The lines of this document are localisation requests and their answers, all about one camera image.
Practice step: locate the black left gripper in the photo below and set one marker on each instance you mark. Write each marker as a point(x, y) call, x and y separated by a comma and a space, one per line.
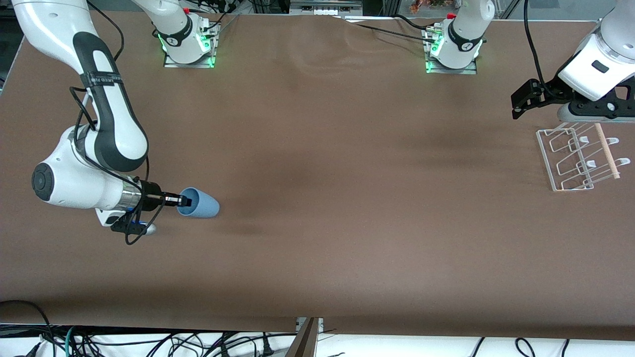
point(544, 93)

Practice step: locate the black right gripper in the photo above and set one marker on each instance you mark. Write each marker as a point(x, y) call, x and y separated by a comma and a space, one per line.
point(151, 191)

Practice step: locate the blue plastic cup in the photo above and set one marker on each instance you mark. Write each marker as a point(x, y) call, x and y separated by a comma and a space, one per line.
point(203, 206)

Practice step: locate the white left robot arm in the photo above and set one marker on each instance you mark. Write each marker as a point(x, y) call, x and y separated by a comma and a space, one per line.
point(595, 69)

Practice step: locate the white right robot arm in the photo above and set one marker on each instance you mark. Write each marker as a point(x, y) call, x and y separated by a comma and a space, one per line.
point(74, 183)

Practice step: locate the orange red cluttered item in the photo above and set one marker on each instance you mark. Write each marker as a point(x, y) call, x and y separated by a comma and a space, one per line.
point(426, 6)

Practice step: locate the brown table cover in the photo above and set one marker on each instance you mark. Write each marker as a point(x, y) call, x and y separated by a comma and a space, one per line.
point(317, 198)

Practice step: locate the grey box with ports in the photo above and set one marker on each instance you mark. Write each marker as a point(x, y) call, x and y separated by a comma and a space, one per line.
point(327, 6)

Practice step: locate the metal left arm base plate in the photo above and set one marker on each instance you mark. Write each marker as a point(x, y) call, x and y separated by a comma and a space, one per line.
point(471, 71)

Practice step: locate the aluminium table edge post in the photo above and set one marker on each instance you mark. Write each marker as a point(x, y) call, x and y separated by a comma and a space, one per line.
point(305, 344)

